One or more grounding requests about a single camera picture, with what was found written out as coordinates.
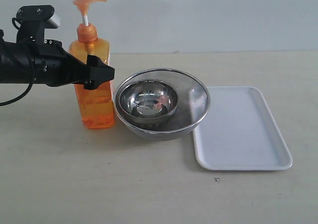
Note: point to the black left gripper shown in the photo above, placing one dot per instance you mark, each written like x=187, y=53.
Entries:
x=55, y=67

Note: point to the orange pump soap bottle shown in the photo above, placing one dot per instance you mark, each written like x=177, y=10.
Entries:
x=95, y=106

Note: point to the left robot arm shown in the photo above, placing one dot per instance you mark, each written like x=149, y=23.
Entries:
x=16, y=65

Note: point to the small stainless steel bowl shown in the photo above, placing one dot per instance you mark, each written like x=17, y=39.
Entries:
x=148, y=101

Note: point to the steel mesh strainer bowl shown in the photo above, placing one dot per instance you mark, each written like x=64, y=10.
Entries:
x=193, y=105

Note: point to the white rectangular plastic tray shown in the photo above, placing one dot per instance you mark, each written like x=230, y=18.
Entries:
x=239, y=133

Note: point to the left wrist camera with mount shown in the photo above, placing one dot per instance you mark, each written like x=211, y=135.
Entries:
x=32, y=20

